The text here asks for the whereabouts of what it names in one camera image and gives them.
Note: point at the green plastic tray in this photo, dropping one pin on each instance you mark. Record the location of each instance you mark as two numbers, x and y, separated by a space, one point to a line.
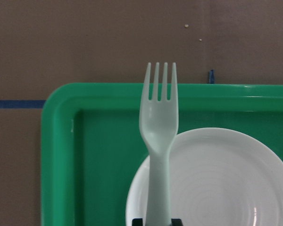
92 148

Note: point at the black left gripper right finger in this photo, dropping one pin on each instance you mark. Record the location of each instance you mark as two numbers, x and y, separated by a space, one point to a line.
176 222

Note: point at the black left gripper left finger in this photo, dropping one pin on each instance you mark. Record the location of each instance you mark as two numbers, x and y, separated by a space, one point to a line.
137 222

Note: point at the white round plate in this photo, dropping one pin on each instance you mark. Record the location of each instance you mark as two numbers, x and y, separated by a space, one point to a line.
222 177

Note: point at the pale green plastic fork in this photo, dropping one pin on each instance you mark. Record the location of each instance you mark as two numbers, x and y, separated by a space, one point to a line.
158 124

